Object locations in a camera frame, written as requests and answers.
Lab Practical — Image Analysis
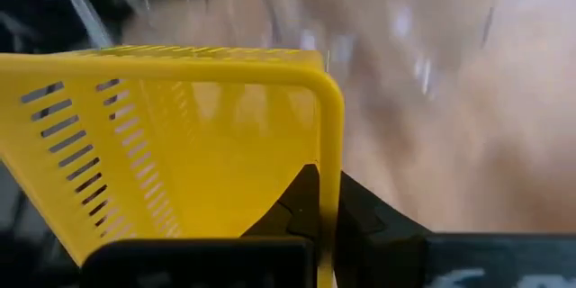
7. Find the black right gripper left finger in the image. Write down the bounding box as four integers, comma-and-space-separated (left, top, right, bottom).
79, 164, 321, 288

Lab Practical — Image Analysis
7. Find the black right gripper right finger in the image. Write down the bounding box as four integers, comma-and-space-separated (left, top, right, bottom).
335, 170, 431, 288

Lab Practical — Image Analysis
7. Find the yellow slotted plastic basket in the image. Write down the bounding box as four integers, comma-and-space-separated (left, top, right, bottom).
0, 44, 347, 288

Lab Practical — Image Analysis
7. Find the large clear plastic bin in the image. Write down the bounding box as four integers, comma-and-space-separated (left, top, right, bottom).
62, 0, 496, 100

